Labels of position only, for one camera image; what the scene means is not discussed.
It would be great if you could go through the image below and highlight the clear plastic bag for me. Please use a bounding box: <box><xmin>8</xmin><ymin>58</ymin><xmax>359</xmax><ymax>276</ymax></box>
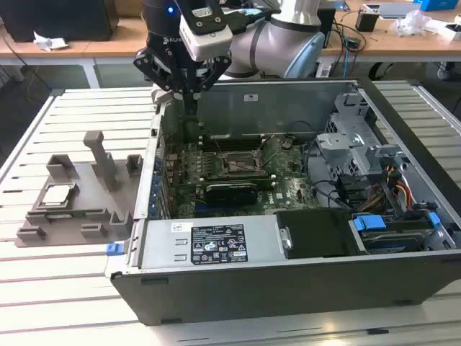
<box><xmin>392</xmin><ymin>9</ymin><xmax>433</xmax><ymax>37</ymax></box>

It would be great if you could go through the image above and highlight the black RAM slot bank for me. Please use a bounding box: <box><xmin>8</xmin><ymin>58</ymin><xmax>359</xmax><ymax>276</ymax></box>
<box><xmin>200</xmin><ymin>133</ymin><xmax>264</xmax><ymax>152</ymax></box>
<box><xmin>198</xmin><ymin>172</ymin><xmax>277</xmax><ymax>191</ymax></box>

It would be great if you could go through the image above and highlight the grey plastic parts rack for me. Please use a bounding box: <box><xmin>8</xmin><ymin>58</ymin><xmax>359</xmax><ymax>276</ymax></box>
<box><xmin>14</xmin><ymin>130</ymin><xmax>143</xmax><ymax>249</ymax></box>

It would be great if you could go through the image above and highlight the black graphics card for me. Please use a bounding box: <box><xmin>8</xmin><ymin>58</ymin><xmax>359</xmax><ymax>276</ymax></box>
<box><xmin>205</xmin><ymin>182</ymin><xmax>259</xmax><ymax>208</ymax></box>

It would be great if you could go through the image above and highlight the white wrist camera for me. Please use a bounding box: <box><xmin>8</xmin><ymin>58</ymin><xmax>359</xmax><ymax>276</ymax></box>
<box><xmin>179</xmin><ymin>6</ymin><xmax>233</xmax><ymax>62</ymax></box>

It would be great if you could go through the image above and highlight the large black box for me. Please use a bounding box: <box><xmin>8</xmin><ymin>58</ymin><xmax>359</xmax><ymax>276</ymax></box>
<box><xmin>0</xmin><ymin>0</ymin><xmax>120</xmax><ymax>43</ymax></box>

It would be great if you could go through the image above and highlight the wooden desk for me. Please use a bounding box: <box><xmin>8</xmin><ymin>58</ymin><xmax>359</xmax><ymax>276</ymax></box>
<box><xmin>0</xmin><ymin>0</ymin><xmax>461</xmax><ymax>68</ymax></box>

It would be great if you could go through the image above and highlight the blue box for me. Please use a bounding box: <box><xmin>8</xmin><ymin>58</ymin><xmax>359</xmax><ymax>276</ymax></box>
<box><xmin>412</xmin><ymin>0</ymin><xmax>447</xmax><ymax>12</ymax></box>

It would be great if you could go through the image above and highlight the grey tablet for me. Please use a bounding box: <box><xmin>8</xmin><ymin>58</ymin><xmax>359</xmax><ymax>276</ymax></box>
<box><xmin>377</xmin><ymin>2</ymin><xmax>422</xmax><ymax>19</ymax></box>

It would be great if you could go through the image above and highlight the silver CPU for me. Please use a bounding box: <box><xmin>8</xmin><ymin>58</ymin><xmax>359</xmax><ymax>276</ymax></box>
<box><xmin>41</xmin><ymin>186</ymin><xmax>73</xmax><ymax>207</ymax></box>

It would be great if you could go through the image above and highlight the hard disk in blue carrier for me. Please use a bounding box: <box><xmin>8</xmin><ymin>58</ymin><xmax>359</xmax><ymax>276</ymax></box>
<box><xmin>348</xmin><ymin>212</ymin><xmax>442</xmax><ymax>254</ymax></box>

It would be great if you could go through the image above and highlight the white cardboard box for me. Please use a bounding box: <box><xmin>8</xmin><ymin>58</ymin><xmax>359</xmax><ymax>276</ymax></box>
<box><xmin>424</xmin><ymin>19</ymin><xmax>461</xmax><ymax>43</ymax></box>

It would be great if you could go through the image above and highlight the yellow black wire bundle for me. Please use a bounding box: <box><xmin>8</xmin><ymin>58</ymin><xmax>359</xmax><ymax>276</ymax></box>
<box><xmin>359</xmin><ymin>184</ymin><xmax>385</xmax><ymax>213</ymax></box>

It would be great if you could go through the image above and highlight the crumpled white paper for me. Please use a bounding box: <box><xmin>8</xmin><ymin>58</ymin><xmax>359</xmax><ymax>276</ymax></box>
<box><xmin>33</xmin><ymin>30</ymin><xmax>69</xmax><ymax>52</ymax></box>

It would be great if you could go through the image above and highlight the CPU socket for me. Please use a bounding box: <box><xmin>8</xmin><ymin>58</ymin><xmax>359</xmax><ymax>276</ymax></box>
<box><xmin>222</xmin><ymin>151</ymin><xmax>261</xmax><ymax>174</ymax></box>

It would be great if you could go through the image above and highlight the green RAM stick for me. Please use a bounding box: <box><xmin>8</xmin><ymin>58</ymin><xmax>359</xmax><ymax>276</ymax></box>
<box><xmin>42</xmin><ymin>210</ymin><xmax>109</xmax><ymax>220</ymax></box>

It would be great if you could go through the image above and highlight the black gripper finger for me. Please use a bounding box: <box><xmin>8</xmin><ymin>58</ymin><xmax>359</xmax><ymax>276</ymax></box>
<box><xmin>190</xmin><ymin>56</ymin><xmax>232</xmax><ymax>122</ymax></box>
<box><xmin>133</xmin><ymin>48</ymin><xmax>191</xmax><ymax>122</ymax></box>

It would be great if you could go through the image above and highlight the red yellow wire bundle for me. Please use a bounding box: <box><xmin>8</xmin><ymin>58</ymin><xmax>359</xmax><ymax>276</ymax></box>
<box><xmin>383</xmin><ymin>164</ymin><xmax>413</xmax><ymax>212</ymax></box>

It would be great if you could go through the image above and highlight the blue network cable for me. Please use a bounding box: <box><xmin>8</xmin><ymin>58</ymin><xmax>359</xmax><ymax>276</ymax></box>
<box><xmin>343</xmin><ymin>34</ymin><xmax>352</xmax><ymax>79</ymax></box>

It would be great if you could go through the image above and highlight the silver metal drive cage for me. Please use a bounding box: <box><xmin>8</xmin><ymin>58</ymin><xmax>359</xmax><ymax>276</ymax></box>
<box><xmin>316</xmin><ymin>92</ymin><xmax>411</xmax><ymax>181</ymax></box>

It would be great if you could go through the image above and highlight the black plastic shroud box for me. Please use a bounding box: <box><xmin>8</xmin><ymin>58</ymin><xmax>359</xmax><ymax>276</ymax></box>
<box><xmin>275</xmin><ymin>208</ymin><xmax>361</xmax><ymax>260</ymax></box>

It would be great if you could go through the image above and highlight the green motherboard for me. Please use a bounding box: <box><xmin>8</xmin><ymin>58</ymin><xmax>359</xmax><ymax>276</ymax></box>
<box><xmin>164</xmin><ymin>135</ymin><xmax>321</xmax><ymax>219</ymax></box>

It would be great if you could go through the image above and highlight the grey plastic case handle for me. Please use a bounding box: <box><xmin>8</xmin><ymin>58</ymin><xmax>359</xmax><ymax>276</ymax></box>
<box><xmin>151</xmin><ymin>84</ymin><xmax>173</xmax><ymax>105</ymax></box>

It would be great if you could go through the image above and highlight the black open PC case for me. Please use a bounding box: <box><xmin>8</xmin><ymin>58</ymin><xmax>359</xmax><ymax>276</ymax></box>
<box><xmin>103</xmin><ymin>76</ymin><xmax>461</xmax><ymax>327</ymax></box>

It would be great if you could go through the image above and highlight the silver power supply with label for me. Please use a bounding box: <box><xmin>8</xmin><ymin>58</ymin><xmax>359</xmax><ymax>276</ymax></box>
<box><xmin>138</xmin><ymin>215</ymin><xmax>285</xmax><ymax>270</ymax></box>

